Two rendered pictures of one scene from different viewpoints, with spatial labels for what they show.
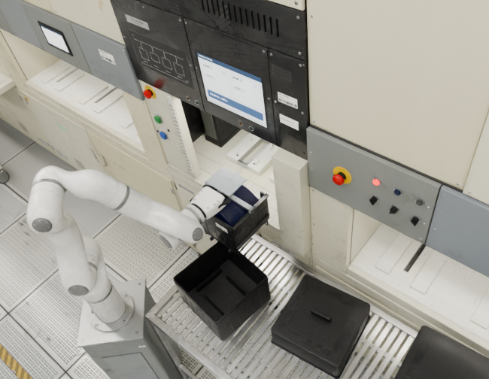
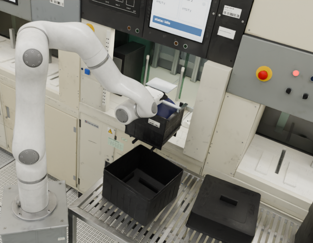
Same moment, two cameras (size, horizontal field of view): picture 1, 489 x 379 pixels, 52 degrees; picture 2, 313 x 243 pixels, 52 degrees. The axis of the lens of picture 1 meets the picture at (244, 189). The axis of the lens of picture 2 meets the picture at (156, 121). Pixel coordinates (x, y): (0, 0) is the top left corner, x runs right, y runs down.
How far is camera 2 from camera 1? 0.94 m
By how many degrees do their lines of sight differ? 24
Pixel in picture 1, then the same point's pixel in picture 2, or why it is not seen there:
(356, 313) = (253, 199)
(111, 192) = (98, 46)
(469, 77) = not seen: outside the picture
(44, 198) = (37, 36)
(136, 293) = (58, 190)
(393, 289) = (272, 183)
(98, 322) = (21, 212)
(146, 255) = not seen: hidden behind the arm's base
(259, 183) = not seen: hidden behind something
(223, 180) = (160, 84)
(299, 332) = (215, 211)
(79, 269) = (36, 133)
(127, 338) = (52, 225)
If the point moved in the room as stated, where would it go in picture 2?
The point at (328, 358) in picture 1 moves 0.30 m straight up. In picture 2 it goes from (243, 230) to (267, 179)
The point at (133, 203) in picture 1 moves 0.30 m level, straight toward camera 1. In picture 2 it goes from (111, 65) to (162, 104)
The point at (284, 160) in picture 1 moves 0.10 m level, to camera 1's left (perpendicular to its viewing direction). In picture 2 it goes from (215, 66) to (195, 66)
